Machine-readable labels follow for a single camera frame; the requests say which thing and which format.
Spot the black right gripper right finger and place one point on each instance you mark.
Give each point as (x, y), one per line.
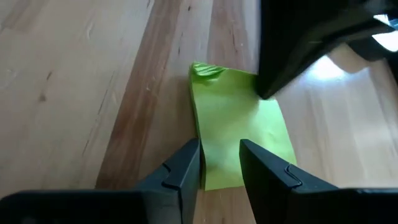
(267, 186)

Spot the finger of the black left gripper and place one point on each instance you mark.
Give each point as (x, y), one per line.
(295, 31)
(368, 49)

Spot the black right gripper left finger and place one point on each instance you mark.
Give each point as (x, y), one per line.
(177, 186)

